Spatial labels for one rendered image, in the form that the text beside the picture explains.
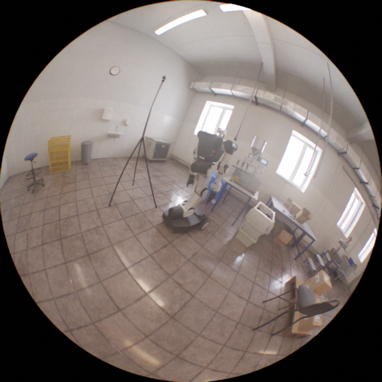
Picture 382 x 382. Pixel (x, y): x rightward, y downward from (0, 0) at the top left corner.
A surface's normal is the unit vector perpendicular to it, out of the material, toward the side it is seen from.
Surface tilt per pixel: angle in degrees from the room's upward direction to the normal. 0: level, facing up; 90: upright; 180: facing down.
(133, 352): 0
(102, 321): 0
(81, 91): 90
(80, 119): 90
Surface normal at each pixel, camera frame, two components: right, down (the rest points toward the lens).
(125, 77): 0.74, 0.52
